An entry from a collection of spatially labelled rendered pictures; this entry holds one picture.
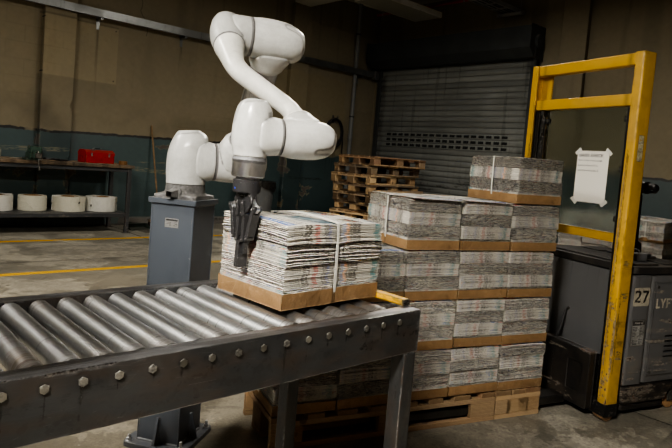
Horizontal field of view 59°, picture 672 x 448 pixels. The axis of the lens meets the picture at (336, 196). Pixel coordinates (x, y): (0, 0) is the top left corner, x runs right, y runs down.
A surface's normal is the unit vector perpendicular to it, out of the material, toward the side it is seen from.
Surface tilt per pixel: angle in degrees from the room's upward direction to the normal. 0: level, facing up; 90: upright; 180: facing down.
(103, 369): 90
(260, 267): 90
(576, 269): 90
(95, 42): 90
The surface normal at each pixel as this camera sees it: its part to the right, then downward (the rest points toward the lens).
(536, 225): 0.42, 0.09
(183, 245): -0.23, 0.04
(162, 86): 0.67, 0.10
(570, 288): -0.90, -0.05
